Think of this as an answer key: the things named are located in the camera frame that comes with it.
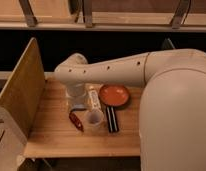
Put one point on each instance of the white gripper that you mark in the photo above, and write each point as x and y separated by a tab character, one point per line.
76	94

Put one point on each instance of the blue grey eraser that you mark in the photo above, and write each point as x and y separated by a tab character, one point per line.
77	107

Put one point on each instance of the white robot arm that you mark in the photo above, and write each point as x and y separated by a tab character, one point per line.
172	113

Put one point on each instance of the orange round plate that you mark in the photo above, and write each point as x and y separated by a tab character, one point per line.
114	95

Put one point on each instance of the wooden shelf rail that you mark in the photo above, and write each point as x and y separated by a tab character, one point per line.
104	15

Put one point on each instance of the clear plastic cup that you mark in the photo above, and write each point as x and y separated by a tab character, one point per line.
94	117

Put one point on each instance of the white rectangular box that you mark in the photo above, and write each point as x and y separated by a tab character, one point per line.
94	99

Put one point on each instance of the wooden side panel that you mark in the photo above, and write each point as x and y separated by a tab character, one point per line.
20	96

